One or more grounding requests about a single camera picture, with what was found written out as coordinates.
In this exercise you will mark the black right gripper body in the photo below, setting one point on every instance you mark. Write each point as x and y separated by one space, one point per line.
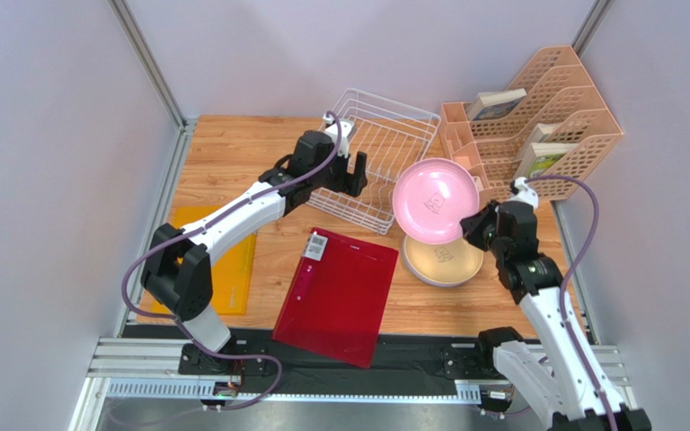
479 226

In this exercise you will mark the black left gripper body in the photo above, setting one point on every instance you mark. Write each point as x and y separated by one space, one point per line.
333 178

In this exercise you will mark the yellow plate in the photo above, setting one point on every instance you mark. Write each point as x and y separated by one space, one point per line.
444 260

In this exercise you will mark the pink plate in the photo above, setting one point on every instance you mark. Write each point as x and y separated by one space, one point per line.
432 197

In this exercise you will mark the purple plate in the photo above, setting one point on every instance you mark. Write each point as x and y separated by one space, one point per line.
435 283

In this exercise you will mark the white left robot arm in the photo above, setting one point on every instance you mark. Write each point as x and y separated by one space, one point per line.
177 270

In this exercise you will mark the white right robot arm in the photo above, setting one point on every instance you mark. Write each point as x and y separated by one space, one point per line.
571 391

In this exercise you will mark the green book in rack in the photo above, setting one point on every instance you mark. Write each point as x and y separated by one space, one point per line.
536 158

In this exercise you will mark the pink file rack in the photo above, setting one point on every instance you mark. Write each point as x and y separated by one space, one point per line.
559 91

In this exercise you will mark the upper book in rack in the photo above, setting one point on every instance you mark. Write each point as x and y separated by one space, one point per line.
494 105

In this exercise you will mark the middle white book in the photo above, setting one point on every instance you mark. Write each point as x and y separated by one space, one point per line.
539 134

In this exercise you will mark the red folder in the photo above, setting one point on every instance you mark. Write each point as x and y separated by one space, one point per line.
336 300

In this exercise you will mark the orange folder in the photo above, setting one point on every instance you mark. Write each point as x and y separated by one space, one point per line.
231 275

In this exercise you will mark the black base mat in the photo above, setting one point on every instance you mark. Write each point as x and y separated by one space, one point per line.
402 365

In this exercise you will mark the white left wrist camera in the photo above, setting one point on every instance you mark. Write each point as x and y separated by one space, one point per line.
340 133

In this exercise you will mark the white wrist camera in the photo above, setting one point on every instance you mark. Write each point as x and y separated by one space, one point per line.
521 191
340 133

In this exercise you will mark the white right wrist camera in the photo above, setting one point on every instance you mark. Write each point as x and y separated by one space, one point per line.
521 191

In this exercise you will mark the white wire dish rack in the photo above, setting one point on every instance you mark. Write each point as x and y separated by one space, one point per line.
394 136

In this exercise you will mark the left aluminium corner post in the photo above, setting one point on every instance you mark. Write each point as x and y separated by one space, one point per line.
145 55

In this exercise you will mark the aluminium corner post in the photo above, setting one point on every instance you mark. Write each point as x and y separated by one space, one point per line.
145 55
588 28

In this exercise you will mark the right aluminium corner post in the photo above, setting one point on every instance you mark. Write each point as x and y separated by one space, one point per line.
588 28

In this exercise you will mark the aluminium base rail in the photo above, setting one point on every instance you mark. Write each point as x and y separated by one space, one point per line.
153 378

